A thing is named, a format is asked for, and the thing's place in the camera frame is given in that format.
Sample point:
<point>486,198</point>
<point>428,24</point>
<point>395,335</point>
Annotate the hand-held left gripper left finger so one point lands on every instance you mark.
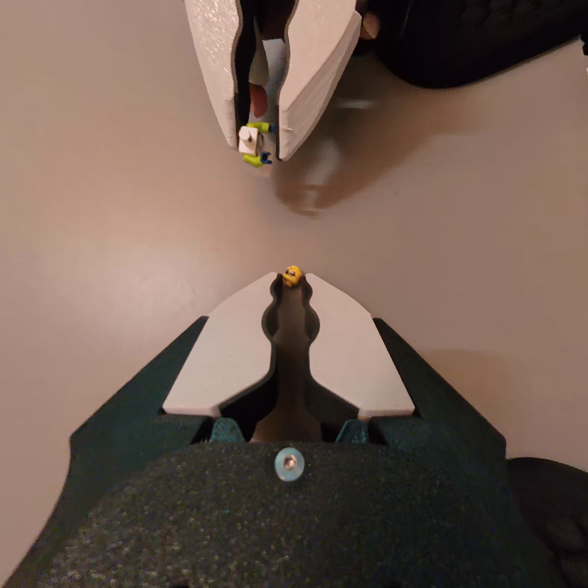
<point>220,363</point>

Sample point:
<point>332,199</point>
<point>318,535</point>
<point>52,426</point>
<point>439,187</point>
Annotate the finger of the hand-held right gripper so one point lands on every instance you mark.
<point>317,64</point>
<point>213,64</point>

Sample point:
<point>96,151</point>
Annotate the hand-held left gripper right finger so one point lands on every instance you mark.
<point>363,363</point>

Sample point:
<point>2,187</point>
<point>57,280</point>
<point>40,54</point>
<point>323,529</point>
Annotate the yellow round lego piece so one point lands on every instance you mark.
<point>293,275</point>

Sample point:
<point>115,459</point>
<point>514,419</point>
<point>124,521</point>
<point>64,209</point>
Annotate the person's right hand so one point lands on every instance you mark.
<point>259,97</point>

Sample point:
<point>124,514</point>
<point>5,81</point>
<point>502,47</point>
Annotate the black mesh office chair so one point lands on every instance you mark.
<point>478,37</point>

